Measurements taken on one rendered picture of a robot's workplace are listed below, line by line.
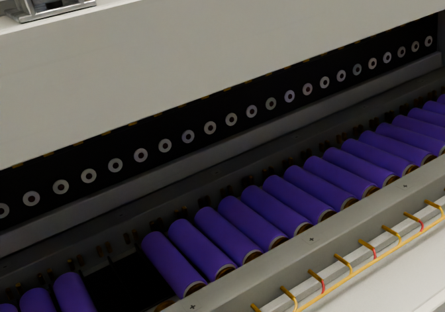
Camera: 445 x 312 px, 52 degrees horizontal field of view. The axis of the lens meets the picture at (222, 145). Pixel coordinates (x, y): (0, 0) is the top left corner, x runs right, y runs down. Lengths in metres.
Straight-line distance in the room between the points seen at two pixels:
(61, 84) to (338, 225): 0.19
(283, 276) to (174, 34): 0.15
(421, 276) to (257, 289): 0.10
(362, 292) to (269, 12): 0.17
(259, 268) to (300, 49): 0.13
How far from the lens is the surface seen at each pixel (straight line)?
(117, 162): 0.35
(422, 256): 0.31
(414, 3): 0.27
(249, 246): 0.29
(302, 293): 0.28
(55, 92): 0.17
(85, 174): 0.34
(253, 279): 0.27
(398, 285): 0.29
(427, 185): 0.34
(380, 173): 0.36
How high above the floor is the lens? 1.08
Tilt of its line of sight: 11 degrees down
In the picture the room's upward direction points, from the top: 18 degrees counter-clockwise
